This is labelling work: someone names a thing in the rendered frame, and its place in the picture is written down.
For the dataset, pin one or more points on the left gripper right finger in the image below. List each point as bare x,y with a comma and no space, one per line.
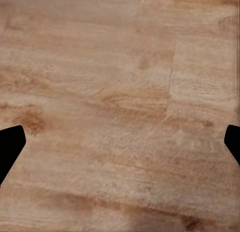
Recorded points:
232,141

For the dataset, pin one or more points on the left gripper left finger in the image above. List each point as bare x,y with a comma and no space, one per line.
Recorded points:
12,141

